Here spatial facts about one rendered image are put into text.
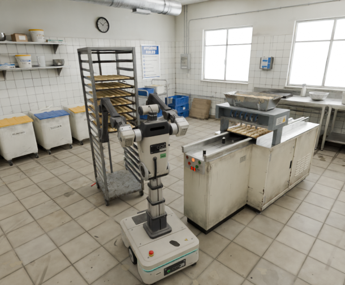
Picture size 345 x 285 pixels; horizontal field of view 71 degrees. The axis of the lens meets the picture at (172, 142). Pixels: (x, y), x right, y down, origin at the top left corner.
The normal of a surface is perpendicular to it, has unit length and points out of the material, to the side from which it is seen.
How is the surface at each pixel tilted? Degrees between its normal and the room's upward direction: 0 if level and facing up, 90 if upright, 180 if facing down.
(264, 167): 90
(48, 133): 93
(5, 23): 90
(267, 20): 90
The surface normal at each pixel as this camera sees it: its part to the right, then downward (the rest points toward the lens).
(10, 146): 0.71, 0.27
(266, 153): -0.76, 0.23
